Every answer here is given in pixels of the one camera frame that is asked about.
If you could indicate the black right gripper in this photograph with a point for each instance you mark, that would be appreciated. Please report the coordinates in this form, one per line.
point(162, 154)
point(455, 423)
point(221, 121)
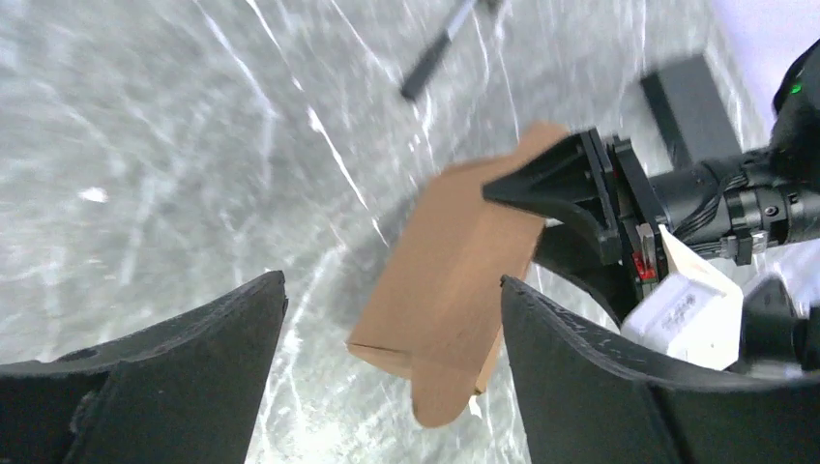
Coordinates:
point(720, 208)

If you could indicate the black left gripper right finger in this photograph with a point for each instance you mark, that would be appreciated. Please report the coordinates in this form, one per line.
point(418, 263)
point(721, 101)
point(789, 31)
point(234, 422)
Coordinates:
point(588, 395)

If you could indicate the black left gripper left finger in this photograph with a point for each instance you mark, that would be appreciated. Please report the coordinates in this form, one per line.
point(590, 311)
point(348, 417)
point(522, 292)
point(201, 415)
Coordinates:
point(185, 390)

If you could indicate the brown cardboard box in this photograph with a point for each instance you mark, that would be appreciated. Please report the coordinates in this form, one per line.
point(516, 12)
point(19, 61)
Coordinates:
point(434, 316)

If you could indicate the black rectangular pad right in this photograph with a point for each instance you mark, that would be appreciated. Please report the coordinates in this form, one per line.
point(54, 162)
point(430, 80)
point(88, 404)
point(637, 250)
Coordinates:
point(692, 120)

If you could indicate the small hammer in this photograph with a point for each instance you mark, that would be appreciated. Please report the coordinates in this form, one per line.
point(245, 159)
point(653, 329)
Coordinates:
point(429, 59)

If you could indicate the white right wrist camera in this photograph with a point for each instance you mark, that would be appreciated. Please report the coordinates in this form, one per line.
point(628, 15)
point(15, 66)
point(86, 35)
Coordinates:
point(693, 315)

